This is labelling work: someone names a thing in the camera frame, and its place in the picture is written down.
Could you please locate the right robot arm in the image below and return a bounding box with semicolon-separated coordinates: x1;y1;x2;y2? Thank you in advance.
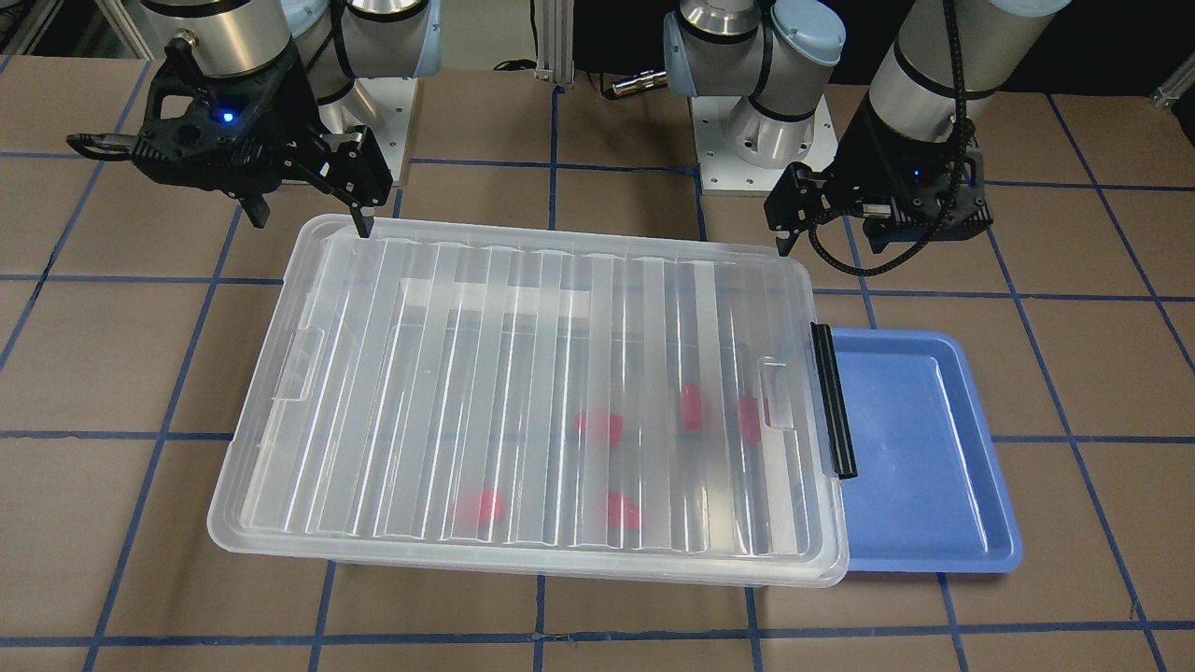
112;1;443;238

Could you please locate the red block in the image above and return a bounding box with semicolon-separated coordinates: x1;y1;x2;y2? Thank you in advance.
678;383;705;433
606;489;643;533
452;485;508;529
572;410;625;447

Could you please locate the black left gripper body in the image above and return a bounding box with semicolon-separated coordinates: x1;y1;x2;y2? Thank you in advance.
764;97;962;244

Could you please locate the black box latch handle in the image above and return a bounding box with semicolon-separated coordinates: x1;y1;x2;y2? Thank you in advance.
809;323;858;479

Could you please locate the aluminium frame post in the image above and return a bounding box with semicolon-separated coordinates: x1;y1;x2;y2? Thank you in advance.
531;1;575;88

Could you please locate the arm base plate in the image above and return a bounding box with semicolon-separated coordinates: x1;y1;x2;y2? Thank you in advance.
690;94;837;196
319;77;421;187

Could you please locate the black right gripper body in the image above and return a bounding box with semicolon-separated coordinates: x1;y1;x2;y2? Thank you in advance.
131;42;393;210

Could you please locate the clear plastic storage box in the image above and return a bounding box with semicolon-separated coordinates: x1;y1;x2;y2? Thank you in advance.
329;558;841;591

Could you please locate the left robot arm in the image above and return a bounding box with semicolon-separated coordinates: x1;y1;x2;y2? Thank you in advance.
663;1;1064;276

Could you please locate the blue plastic tray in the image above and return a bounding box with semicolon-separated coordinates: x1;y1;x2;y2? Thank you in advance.
833;328;1023;574

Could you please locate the clear plastic box lid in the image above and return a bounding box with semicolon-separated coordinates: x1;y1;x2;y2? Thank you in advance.
206;216;850;563

